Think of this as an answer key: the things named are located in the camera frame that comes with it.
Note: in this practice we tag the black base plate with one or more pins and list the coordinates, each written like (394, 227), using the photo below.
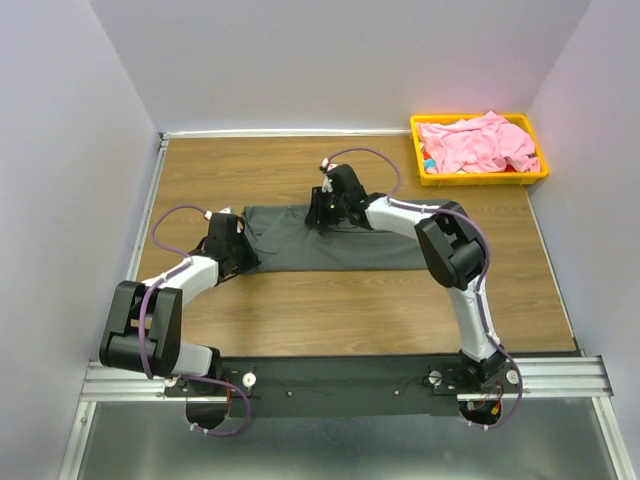
(349, 386)

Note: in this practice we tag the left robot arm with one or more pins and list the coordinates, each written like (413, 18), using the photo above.
(143, 330)

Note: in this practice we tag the grey t shirt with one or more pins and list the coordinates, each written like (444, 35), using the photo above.
(282, 242)

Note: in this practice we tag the pink t shirt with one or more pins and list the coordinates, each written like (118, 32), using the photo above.
(481, 145)

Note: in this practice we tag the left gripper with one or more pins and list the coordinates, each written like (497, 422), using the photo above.
(251, 257)

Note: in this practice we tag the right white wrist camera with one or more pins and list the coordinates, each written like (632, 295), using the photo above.
(326, 167)

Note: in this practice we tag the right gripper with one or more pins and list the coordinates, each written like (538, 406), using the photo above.
(315, 215)

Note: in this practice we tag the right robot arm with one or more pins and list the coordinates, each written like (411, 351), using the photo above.
(455, 251)

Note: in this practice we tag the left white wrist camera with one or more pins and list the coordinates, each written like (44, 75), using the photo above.
(209, 214)

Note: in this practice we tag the yellow plastic bin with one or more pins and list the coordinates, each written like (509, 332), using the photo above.
(502, 178)

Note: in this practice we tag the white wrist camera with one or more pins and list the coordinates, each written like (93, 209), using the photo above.
(209, 214)
(326, 167)

